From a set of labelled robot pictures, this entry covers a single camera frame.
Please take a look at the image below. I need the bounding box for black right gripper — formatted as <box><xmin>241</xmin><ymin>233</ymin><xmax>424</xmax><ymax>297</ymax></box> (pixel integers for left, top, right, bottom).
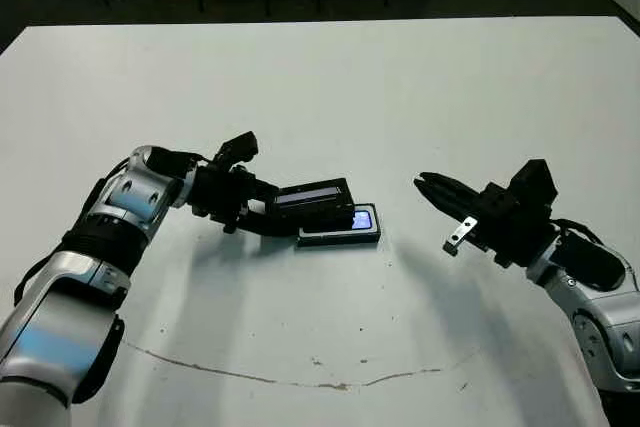
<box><xmin>413</xmin><ymin>172</ymin><xmax>561</xmax><ymax>269</ymax></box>

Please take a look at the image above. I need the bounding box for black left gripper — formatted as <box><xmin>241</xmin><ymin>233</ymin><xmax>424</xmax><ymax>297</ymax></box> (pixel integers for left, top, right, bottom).
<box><xmin>187</xmin><ymin>161</ymin><xmax>301</xmax><ymax>238</ymax></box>

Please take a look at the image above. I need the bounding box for black box lid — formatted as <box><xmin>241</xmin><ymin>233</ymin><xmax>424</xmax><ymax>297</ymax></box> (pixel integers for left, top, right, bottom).
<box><xmin>269</xmin><ymin>177</ymin><xmax>354</xmax><ymax>229</ymax></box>

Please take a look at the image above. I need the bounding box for black box base white insert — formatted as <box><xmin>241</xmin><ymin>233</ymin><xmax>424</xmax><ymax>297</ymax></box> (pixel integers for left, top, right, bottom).
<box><xmin>297</xmin><ymin>202</ymin><xmax>382</xmax><ymax>249</ymax></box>

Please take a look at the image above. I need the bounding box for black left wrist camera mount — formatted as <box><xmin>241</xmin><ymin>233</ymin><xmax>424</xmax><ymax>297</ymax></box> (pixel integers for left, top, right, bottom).
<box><xmin>215</xmin><ymin>130</ymin><xmax>260</xmax><ymax>166</ymax></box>

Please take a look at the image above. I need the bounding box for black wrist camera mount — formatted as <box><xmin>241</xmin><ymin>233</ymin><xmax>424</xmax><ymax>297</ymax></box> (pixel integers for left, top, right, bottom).
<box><xmin>509</xmin><ymin>159</ymin><xmax>559</xmax><ymax>221</ymax></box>
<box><xmin>215</xmin><ymin>130</ymin><xmax>260</xmax><ymax>166</ymax></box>

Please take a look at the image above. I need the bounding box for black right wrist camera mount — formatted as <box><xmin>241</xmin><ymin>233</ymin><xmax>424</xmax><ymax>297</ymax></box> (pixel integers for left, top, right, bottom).
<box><xmin>509</xmin><ymin>159</ymin><xmax>559</xmax><ymax>221</ymax></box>

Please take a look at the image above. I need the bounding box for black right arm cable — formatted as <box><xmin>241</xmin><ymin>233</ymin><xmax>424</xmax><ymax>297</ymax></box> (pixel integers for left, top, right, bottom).
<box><xmin>549</xmin><ymin>218</ymin><xmax>640</xmax><ymax>293</ymax></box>

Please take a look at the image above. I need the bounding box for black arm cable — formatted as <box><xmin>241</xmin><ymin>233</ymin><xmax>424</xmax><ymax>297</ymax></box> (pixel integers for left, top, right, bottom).
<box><xmin>12</xmin><ymin>146</ymin><xmax>221</xmax><ymax>304</ymax></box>
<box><xmin>549</xmin><ymin>218</ymin><xmax>640</xmax><ymax>293</ymax></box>

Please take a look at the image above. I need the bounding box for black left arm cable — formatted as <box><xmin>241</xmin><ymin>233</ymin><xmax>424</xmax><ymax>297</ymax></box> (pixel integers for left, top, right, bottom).
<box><xmin>12</xmin><ymin>146</ymin><xmax>221</xmax><ymax>304</ymax></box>

